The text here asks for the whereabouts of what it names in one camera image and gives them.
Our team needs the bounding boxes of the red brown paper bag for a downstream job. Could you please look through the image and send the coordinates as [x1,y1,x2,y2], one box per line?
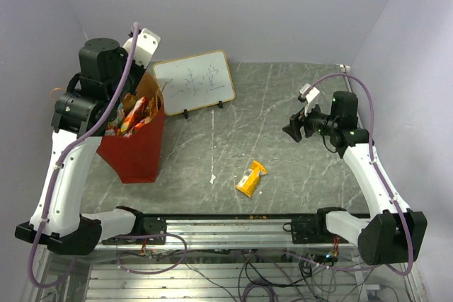
[96,71,165,184]

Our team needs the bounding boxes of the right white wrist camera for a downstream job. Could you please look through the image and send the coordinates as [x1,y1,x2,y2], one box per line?
[298,83,320,116]

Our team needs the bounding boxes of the orange chip bag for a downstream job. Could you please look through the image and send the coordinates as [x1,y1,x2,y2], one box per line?
[144,96,162,124]

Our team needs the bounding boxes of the teal Fox's mint candy bag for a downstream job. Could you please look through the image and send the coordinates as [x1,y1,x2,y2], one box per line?
[105,103,125,136]

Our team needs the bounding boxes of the aluminium rail frame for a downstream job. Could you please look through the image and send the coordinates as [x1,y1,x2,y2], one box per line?
[35,188,425,302]

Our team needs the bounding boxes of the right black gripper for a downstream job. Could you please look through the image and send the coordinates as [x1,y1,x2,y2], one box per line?
[282,98,338,141]

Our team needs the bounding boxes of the purple cable under frame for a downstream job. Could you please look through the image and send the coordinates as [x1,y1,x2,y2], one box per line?
[115,233,188,275]

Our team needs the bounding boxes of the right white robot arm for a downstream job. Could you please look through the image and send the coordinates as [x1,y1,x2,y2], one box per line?
[282,89,428,265]

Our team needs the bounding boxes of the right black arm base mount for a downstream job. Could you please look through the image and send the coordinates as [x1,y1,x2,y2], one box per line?
[282,207,345,244]

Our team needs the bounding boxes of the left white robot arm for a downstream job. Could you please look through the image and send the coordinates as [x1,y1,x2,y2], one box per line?
[15,34,160,255]

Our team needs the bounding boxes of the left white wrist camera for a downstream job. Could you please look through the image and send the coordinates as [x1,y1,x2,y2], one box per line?
[122,27,161,69]

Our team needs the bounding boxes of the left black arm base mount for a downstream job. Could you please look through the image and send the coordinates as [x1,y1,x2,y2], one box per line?
[130,215,167,245]

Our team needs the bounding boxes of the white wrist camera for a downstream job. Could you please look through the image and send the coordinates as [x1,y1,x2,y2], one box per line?
[122,27,161,69]
[298,83,320,116]

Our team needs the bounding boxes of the yellow snack bar packet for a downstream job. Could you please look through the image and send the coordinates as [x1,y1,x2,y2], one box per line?
[235,161,268,197]

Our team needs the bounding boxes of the small whiteboard with stand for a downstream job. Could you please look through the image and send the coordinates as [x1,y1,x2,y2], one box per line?
[152,50,236,116]

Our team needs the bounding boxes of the red candy packet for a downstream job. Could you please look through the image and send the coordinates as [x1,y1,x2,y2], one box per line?
[120,95,148,135]

